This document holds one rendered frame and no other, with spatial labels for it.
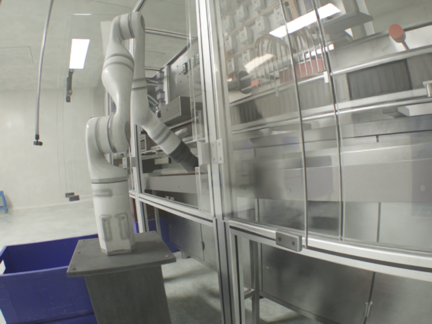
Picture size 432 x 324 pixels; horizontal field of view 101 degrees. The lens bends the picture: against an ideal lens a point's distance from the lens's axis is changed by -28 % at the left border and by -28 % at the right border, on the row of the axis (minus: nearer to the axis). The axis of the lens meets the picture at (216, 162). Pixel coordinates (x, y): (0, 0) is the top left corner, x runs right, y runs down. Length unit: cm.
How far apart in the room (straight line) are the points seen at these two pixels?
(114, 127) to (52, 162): 534
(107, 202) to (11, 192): 553
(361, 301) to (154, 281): 65
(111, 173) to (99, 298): 29
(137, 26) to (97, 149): 43
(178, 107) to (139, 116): 49
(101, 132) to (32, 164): 539
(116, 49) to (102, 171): 35
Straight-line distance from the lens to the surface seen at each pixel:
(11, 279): 95
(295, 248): 40
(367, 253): 43
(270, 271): 109
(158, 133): 84
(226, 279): 75
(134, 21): 84
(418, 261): 41
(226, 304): 81
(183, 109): 126
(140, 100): 82
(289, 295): 107
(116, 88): 64
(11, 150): 605
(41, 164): 590
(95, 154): 59
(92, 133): 58
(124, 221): 58
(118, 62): 69
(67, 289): 96
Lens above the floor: 76
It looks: 1 degrees down
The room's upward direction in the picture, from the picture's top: 4 degrees counter-clockwise
